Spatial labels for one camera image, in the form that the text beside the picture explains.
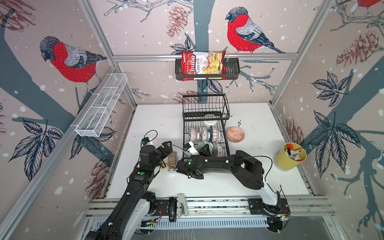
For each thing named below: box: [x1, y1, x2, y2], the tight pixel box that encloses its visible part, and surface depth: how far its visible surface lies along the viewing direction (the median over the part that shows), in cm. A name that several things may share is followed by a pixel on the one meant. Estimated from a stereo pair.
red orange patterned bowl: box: [227, 127, 245, 143], surface depth 102 cm
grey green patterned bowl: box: [212, 141, 225, 157], surface depth 85 cm
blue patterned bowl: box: [209, 125, 221, 143], surface depth 92 cm
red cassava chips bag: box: [181, 50, 227, 81], surface depth 90 cm
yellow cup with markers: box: [275, 142, 307, 171], surface depth 83 cm
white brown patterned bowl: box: [199, 126, 210, 141], surface depth 92 cm
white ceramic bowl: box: [203, 114, 218, 128], surface depth 102 cm
